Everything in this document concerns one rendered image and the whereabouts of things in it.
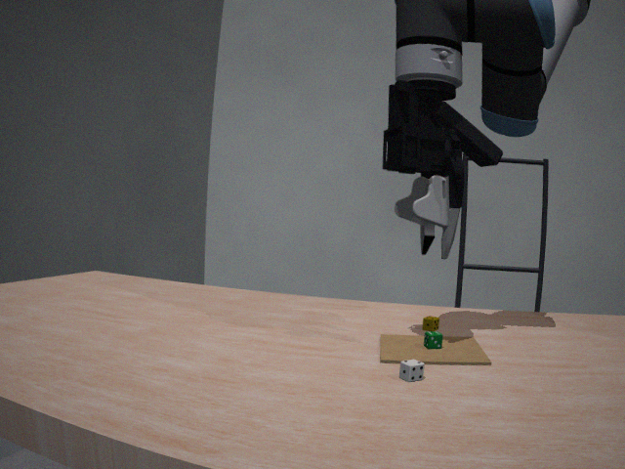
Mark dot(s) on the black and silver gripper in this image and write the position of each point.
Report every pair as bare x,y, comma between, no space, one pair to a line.
425,149

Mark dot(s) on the green die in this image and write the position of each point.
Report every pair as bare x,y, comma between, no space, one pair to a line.
433,340

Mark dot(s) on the yellow die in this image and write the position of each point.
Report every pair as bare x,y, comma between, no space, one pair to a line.
430,323

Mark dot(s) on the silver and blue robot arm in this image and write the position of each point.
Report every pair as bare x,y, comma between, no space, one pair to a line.
513,33

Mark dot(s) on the grey die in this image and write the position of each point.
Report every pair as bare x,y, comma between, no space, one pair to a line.
411,370

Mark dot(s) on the tan flat mat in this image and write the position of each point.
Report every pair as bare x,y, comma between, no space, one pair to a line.
454,350

